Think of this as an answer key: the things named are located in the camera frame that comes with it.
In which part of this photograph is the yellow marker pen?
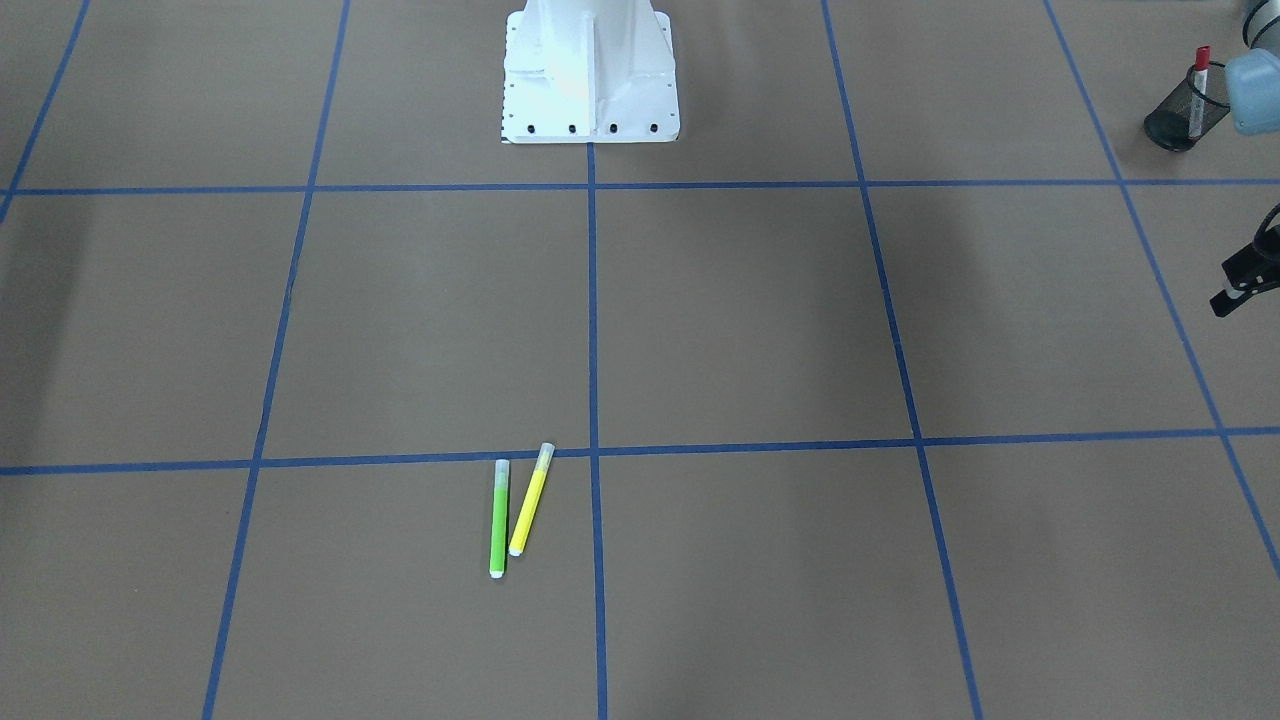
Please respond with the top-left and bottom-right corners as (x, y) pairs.
(508, 442), (556, 557)

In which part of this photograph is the green marker pen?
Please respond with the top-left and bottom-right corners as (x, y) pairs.
(488, 459), (509, 580)

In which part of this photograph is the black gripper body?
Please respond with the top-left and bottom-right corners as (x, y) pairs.
(1222, 225), (1279, 296)

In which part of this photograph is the red marker pen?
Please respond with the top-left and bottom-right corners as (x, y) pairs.
(1187, 45), (1211, 141)

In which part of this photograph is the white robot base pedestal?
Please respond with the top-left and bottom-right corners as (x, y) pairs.
(500, 1), (681, 145)

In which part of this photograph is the black mesh cup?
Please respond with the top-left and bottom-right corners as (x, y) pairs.
(1143, 61), (1231, 152)

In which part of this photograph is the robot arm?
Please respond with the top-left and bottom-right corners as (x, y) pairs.
(1210, 1), (1279, 318)

